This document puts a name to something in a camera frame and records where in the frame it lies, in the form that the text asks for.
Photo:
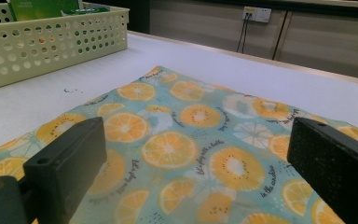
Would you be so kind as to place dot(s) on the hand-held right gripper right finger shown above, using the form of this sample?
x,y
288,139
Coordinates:
x,y
338,165

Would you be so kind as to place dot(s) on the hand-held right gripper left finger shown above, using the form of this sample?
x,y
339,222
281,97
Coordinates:
x,y
65,165

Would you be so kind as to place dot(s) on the pale green perforated basket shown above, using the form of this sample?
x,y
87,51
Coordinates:
x,y
43,59

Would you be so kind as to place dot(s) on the orange-slice print cloth bag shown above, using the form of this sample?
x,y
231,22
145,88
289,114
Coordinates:
x,y
174,124

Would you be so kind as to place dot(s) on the green carton box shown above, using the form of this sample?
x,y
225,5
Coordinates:
x,y
43,9

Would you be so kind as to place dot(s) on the small dark green box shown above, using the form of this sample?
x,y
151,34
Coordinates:
x,y
87,11

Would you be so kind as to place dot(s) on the white wall socket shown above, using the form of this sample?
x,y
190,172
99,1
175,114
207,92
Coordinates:
x,y
258,14

